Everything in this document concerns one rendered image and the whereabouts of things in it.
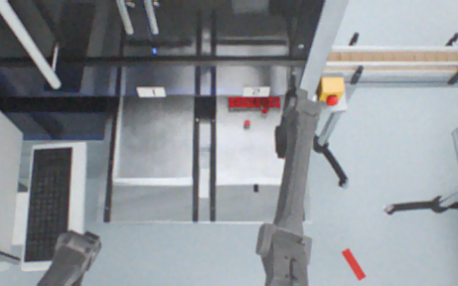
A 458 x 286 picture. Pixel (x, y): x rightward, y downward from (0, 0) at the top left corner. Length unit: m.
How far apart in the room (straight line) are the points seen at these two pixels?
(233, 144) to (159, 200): 0.31
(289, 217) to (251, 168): 0.60
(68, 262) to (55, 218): 0.67
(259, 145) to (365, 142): 1.15
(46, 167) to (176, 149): 0.47
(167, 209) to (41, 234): 0.43
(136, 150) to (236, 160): 0.34
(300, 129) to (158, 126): 0.67
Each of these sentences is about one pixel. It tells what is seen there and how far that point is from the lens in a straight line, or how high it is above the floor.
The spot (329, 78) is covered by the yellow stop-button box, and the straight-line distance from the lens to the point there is 1.60.
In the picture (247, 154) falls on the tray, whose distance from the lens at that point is 1.61.
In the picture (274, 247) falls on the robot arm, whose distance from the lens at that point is 0.97.
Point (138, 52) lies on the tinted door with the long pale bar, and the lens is 1.39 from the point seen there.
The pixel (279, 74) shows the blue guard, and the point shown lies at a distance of 1.47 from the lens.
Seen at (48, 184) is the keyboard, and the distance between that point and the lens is 1.74.
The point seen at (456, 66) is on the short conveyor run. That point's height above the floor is 0.96.
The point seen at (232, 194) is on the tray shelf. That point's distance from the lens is 1.57.
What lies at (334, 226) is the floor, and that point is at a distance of 2.51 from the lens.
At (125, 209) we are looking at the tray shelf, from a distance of 1.59.
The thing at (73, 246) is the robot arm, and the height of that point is 1.38.
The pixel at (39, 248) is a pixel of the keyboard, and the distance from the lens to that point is 1.70.
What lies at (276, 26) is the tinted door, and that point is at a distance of 1.27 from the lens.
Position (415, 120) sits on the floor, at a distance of 2.83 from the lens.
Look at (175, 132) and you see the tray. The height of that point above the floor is 0.88.
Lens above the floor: 2.39
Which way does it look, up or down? 68 degrees down
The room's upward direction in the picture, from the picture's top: straight up
